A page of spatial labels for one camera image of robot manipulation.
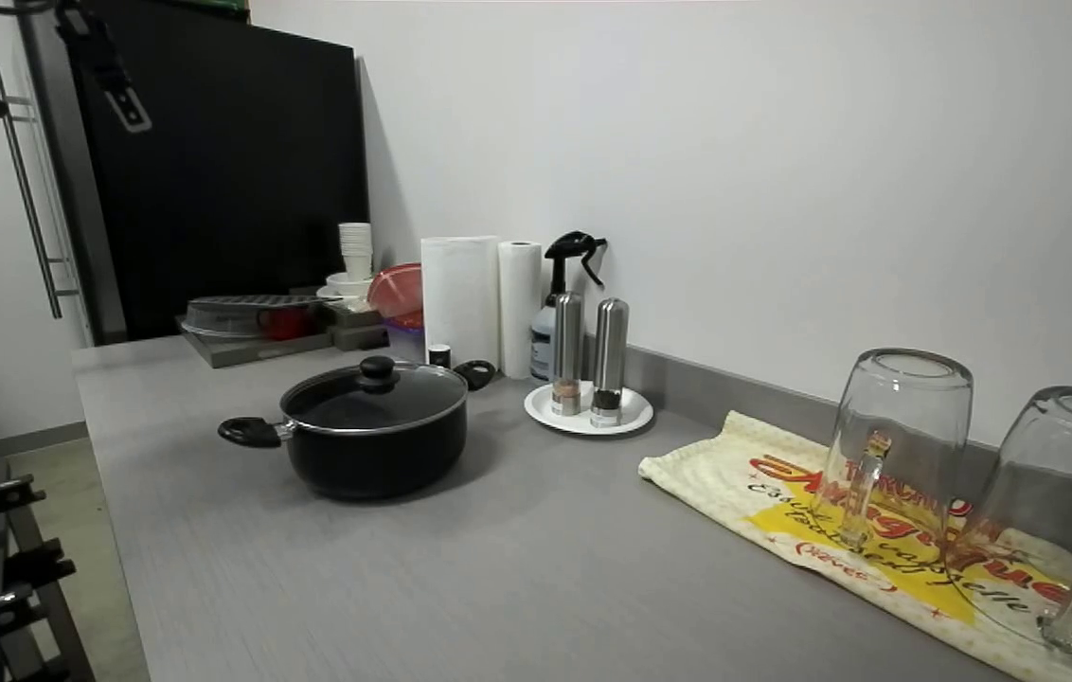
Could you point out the glass lid with black knob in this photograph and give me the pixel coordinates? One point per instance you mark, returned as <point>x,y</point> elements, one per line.
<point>367,396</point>

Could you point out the round container with red lid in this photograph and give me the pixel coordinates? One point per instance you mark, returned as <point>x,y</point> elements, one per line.
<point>394,294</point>

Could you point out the black cooking pot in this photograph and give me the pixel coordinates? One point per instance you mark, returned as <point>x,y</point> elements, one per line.
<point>367,461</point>

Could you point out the flat container with red lid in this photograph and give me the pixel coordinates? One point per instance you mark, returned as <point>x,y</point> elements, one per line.
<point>251,318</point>

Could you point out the clear drinking glass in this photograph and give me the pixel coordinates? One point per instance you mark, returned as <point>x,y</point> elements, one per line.
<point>1067,467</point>
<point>899,428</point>

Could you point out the spray bottle with black trigger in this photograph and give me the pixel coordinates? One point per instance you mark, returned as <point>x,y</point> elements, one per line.
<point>544,332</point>

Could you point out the steel salt grinder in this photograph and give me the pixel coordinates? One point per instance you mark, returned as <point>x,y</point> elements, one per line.
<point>567,347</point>

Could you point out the white paper towel roll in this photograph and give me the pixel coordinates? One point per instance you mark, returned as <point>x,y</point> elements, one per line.
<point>461,297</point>
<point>520,307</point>

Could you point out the steel pepper grinder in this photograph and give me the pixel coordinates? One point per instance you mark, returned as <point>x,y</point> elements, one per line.
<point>611,354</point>

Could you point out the small dark spice jar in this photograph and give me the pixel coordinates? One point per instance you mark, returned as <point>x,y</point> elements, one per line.
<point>438,356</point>

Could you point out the small white round plate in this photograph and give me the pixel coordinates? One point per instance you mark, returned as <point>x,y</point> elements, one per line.
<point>634,415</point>

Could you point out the stack of white cups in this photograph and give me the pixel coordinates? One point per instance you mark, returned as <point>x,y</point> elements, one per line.
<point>352,258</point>

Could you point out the printed cream dish towel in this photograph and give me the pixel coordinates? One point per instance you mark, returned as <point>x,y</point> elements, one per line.
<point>735,486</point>

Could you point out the black refrigerator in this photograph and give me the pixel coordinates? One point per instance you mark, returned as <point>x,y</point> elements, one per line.
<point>233,177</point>

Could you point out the aluminium frame rail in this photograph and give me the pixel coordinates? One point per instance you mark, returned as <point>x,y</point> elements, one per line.
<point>54,630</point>

